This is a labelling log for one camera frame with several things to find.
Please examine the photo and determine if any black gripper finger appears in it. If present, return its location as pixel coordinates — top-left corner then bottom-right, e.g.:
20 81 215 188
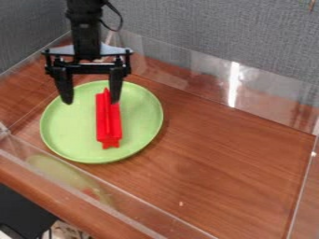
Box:
110 67 124 104
52 67 74 105

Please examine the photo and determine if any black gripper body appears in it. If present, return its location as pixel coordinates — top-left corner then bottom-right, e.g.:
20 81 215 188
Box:
42 43 134 78

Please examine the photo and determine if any red star-shaped bar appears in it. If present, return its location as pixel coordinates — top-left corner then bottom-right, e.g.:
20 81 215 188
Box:
96 89 122 149

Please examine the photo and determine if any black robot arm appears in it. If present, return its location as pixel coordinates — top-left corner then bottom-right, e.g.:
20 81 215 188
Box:
42 0 132 105

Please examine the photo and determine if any green round plate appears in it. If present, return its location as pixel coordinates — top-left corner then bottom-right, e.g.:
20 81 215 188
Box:
40 80 163 163

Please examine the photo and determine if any black cable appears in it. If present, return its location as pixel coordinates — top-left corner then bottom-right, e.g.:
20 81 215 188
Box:
99 0 124 33

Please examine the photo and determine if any clear acrylic enclosure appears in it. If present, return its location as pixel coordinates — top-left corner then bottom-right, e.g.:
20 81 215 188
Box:
0 32 319 239

